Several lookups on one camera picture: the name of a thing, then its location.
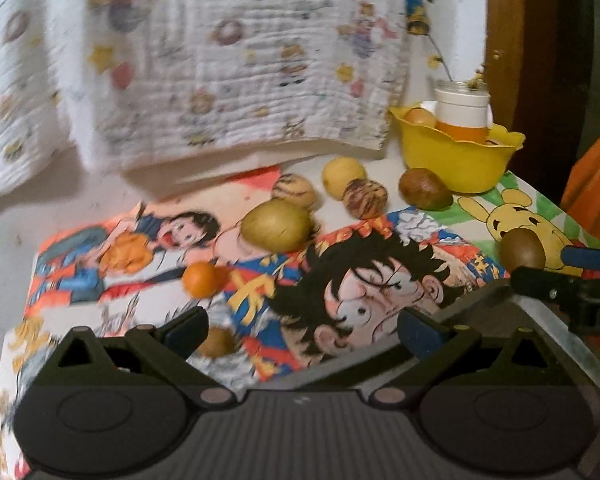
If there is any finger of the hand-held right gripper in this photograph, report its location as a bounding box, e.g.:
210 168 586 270
560 244 600 275
509 266 600 335

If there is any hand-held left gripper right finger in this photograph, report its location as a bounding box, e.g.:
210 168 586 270
370 307 571 408

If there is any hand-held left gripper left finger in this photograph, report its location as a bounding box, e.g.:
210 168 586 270
35 306 236 407

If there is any small brown fruit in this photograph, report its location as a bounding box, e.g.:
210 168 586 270
196 327 240 359

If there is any brown oval fruit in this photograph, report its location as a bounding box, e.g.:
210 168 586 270
398 167 453 211
498 228 547 273

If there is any yellow scalloped bowl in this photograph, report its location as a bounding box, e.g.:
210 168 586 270
389 105 526 195

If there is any yellow lemon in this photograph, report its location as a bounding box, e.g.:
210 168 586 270
321 157 368 200

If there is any striped yellow melon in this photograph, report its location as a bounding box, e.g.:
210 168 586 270
271 173 317 211

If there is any small orange fruit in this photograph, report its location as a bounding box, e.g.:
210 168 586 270
182 262 227 297

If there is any orange cloth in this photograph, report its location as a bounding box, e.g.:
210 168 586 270
560 122 600 222

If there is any large yellow-green fruit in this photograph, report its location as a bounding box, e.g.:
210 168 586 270
240 200 315 252

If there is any striped reddish round fruit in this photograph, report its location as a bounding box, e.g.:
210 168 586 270
342 179 389 220

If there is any white jar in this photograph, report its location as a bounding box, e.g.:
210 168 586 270
434 81 494 127

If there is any tan round fruit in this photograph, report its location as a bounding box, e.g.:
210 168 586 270
404 107 438 129

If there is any yellow flower branch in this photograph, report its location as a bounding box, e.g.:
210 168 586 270
405 10 487 87

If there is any white printed blanket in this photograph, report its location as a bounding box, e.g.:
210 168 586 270
0 0 433 206

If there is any brown wooden frame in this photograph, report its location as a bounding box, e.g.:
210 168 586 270
484 0 597 133

